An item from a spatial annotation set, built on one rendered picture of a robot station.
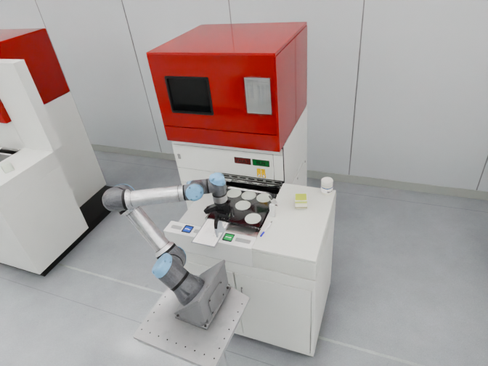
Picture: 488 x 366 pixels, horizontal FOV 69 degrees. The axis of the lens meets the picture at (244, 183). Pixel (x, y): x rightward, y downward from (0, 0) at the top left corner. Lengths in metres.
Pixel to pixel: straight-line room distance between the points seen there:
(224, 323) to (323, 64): 2.52
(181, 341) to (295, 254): 0.69
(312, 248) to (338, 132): 2.06
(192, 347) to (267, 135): 1.22
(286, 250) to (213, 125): 0.91
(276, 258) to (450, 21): 2.37
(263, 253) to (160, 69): 1.25
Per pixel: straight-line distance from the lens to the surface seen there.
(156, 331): 1.89
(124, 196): 1.70
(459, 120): 3.72
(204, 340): 1.80
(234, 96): 2.13
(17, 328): 3.47
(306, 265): 1.89
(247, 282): 2.15
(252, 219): 2.19
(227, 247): 2.00
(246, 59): 2.03
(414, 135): 3.76
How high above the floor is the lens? 2.33
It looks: 35 degrees down
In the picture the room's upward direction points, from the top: 7 degrees counter-clockwise
